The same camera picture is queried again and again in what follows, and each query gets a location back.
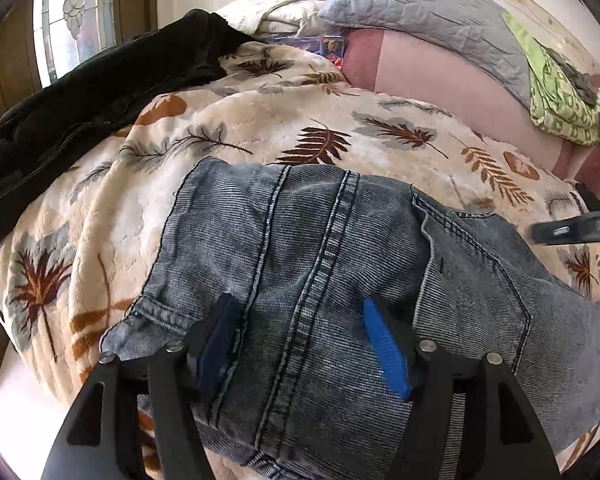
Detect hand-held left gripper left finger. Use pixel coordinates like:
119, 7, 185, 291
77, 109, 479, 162
40, 292, 246, 480

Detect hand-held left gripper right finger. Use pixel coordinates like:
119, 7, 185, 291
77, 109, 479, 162
362, 297, 563, 480

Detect black cloth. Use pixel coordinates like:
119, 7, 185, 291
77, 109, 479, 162
575, 182, 600, 211

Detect green patterned cloth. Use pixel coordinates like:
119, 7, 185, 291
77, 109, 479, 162
502, 12, 600, 147

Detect stained glass window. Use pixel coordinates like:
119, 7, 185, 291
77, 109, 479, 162
32, 0, 116, 88

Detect black jacket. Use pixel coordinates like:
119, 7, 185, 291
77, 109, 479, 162
0, 9, 246, 251

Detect cream quilt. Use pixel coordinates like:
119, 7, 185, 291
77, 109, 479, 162
215, 0, 331, 43

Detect leaf-print fleece blanket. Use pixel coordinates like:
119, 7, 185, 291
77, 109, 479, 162
0, 40, 600, 480

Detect dark grey cloth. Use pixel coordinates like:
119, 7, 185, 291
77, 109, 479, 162
545, 42, 600, 106

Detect colourful printed packet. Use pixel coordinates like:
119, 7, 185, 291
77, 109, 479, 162
270, 32, 351, 68

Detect pink sofa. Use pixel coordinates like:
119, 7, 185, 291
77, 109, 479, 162
345, 27, 600, 211

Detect grey quilted blanket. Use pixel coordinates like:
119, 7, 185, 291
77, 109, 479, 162
319, 0, 533, 106

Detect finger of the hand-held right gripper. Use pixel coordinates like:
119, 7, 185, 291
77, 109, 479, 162
530, 212, 600, 247

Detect grey-blue denim pants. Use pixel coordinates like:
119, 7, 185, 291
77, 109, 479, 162
100, 157, 600, 480

